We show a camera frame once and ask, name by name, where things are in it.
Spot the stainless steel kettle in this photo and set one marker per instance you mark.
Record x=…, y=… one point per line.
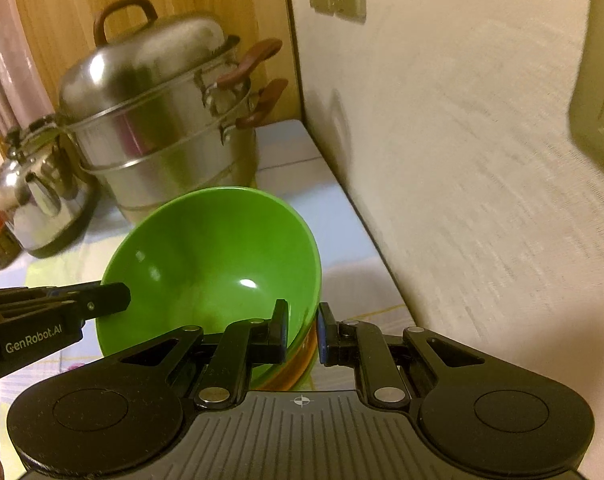
x=37, y=210

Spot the stainless steel steamer pot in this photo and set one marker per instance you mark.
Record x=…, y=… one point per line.
x=157, y=135

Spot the pale green wall box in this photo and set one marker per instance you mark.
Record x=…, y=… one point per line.
x=599, y=85

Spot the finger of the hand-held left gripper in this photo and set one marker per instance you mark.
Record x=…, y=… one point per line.
x=107, y=297

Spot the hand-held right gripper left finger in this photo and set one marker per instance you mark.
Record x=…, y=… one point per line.
x=282, y=330

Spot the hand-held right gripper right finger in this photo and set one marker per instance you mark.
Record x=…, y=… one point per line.
x=323, y=340

